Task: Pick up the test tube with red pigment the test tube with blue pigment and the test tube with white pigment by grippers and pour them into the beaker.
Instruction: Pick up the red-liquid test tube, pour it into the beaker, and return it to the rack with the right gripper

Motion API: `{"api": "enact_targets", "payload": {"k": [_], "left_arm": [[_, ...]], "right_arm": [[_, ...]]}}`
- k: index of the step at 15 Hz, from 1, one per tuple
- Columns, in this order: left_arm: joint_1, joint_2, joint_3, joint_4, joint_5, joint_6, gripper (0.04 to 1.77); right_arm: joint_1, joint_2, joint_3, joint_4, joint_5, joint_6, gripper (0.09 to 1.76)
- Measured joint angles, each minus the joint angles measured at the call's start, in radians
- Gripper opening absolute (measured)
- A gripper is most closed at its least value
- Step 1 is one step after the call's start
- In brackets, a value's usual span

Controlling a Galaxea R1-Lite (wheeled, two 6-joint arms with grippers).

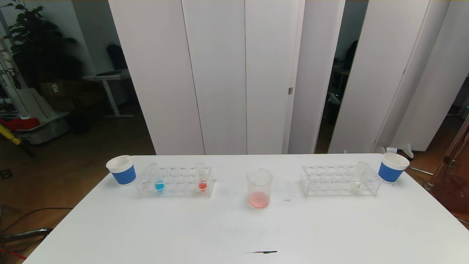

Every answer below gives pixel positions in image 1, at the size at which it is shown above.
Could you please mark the clear acrylic test tube rack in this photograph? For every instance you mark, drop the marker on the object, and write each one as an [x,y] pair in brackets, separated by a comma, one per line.
[337,183]
[176,183]

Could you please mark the brown cardboard box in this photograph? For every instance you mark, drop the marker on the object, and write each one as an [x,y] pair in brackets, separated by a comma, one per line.
[55,88]

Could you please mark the dark floor outlet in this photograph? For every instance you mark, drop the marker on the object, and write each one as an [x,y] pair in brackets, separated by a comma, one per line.
[5,173]

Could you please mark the test tube with red pigment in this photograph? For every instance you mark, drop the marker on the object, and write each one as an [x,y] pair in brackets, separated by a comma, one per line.
[392,150]
[202,186]

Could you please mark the dark green potted plant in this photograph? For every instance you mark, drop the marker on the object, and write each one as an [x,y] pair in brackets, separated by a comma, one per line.
[36,40]

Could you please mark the white pole with lettering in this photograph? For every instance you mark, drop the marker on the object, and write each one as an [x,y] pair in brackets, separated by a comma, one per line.
[9,69]

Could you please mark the white paper cup blue sleeve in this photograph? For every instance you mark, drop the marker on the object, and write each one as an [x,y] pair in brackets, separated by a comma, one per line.
[390,171]
[123,174]

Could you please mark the thin metal rod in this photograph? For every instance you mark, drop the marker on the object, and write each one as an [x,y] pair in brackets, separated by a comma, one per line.
[421,171]

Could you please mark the black backpack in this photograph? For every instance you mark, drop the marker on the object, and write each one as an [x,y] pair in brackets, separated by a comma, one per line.
[116,55]

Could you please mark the test tube pale yellow pigment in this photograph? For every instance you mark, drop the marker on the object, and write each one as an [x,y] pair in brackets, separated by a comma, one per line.
[356,186]

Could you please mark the white machine base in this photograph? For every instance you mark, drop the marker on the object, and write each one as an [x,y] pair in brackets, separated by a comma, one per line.
[44,128]

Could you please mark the yellow tool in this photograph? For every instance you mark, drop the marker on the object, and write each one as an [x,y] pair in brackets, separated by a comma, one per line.
[11,137]

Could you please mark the grey metal leg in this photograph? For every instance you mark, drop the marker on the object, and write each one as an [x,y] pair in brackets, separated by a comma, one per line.
[29,233]

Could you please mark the test tube with blue pigment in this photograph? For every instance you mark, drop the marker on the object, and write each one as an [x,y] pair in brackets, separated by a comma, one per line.
[159,186]

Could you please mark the clear glass beaker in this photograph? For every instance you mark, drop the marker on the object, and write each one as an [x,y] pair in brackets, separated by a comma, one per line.
[259,198]

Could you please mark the white desk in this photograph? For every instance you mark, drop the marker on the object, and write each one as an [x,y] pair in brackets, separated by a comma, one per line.
[110,76]

